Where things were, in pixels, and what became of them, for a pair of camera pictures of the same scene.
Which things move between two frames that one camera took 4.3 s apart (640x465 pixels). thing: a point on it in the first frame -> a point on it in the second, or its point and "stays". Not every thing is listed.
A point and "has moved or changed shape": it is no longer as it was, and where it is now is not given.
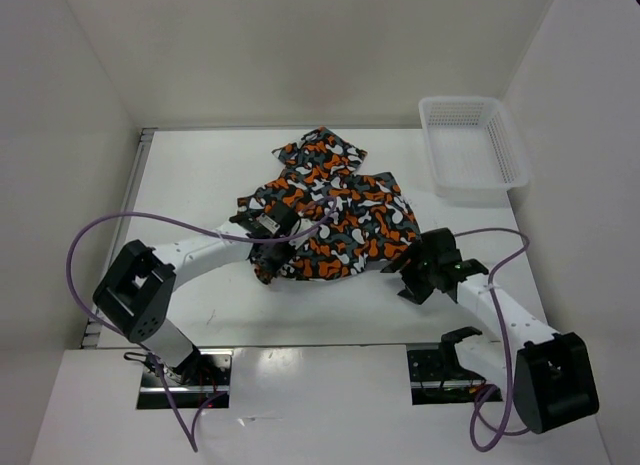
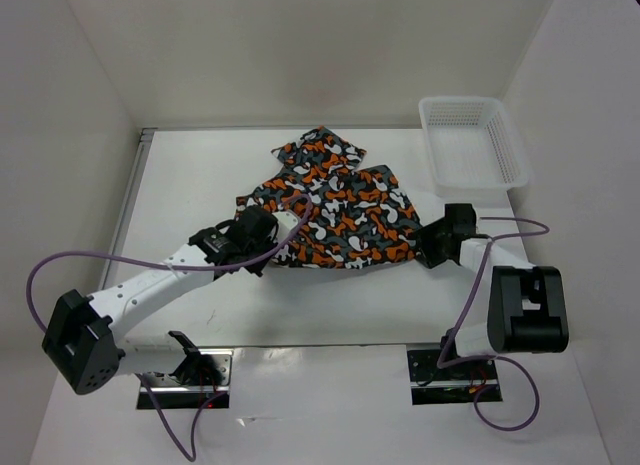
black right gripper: (415, 291) -> (429, 257)
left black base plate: (203, 375) stays
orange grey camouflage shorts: (351, 222) has moved or changed shape
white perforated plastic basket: (473, 144) stays
